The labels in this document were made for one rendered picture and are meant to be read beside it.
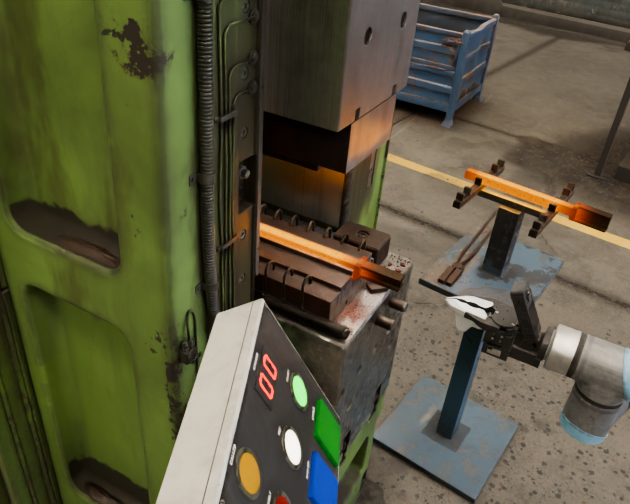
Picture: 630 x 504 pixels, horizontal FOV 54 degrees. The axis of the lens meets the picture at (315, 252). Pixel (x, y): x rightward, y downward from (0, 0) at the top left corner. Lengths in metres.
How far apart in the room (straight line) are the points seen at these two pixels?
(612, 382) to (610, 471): 1.28
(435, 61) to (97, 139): 4.03
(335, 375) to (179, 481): 0.66
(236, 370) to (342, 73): 0.48
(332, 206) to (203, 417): 0.92
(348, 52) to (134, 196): 0.39
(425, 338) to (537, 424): 0.58
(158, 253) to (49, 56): 0.35
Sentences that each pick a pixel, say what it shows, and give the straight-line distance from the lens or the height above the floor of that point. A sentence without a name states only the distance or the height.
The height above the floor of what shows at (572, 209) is 1.02.
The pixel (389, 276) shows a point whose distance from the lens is 1.29.
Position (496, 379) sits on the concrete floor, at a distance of 2.65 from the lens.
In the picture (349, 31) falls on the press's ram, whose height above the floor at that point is 1.53.
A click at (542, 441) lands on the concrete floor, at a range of 2.49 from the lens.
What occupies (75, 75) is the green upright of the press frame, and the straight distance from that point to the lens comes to 1.04.
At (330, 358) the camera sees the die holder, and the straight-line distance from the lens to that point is 1.29.
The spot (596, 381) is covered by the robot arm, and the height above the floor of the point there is 0.98.
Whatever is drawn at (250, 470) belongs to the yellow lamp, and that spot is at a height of 1.17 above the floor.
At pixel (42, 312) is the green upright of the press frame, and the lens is 1.39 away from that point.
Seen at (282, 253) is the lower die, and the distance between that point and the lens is 1.36.
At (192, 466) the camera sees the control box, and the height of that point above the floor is 1.18.
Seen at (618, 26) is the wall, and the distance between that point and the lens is 8.71.
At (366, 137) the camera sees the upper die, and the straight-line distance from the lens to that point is 1.14.
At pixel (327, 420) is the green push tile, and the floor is 1.02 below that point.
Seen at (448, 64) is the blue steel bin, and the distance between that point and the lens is 4.87.
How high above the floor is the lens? 1.76
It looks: 34 degrees down
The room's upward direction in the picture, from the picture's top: 5 degrees clockwise
